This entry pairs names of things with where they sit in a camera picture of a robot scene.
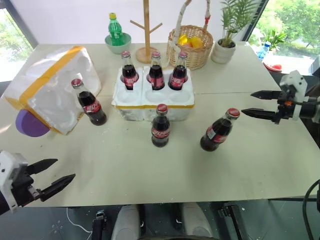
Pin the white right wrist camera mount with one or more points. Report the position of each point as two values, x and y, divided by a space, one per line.
295 82

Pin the green plant in white pot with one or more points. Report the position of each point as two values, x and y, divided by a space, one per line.
222 53

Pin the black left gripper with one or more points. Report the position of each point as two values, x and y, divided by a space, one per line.
21 186

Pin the red plate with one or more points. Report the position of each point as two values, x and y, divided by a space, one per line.
276 67

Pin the purple round bowl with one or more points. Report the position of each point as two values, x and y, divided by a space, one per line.
27 125

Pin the black table frame leg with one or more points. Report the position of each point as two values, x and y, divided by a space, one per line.
231 220
98 226

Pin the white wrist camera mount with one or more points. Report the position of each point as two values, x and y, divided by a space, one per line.
7 162
295 82

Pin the wooden mug tree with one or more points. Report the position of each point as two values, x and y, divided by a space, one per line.
147 37

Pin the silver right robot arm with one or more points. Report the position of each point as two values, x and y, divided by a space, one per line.
310 109

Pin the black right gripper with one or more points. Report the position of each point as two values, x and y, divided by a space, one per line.
287 110

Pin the glass cola bottle red cap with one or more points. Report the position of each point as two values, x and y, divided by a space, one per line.
217 133
156 74
129 74
160 130
178 75
93 108

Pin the yellow toy fruit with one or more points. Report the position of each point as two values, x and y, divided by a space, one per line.
182 40
196 42

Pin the green soda bottle yellow cap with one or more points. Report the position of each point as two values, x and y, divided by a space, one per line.
115 32

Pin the light green bowl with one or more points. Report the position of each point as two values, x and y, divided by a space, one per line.
118 49

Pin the white foam bottle tray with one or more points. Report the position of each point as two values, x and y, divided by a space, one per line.
130 101

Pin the white foam lid yellow tape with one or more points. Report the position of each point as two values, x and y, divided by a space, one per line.
50 100

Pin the white rounded leg cover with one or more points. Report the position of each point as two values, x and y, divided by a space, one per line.
197 222
126 222

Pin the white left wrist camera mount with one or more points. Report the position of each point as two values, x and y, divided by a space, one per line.
7 162

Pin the blue water bottle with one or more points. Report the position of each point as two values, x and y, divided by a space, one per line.
262 52

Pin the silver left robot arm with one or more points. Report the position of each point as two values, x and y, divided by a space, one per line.
2 203

